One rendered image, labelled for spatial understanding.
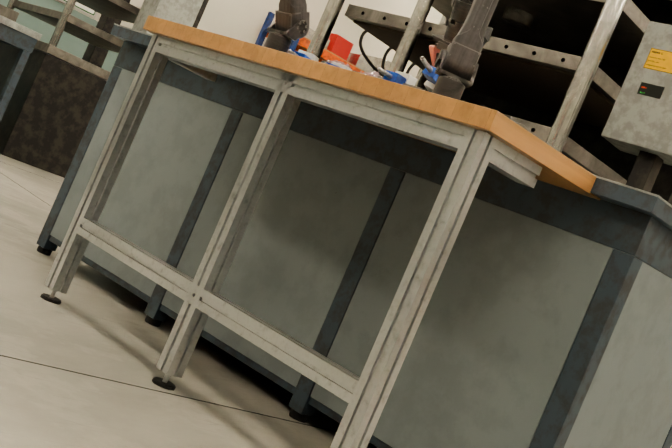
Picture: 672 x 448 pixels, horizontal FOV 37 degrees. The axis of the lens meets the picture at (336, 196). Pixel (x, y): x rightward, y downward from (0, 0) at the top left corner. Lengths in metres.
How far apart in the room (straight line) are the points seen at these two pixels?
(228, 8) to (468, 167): 8.88
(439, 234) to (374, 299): 0.61
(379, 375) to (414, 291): 0.17
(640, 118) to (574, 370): 1.28
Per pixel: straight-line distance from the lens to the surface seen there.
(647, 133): 3.21
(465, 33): 2.19
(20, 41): 6.30
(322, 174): 2.62
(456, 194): 1.84
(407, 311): 1.84
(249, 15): 10.78
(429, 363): 2.31
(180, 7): 6.89
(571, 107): 3.20
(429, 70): 2.50
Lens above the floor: 0.51
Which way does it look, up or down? 1 degrees up
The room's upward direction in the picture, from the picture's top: 23 degrees clockwise
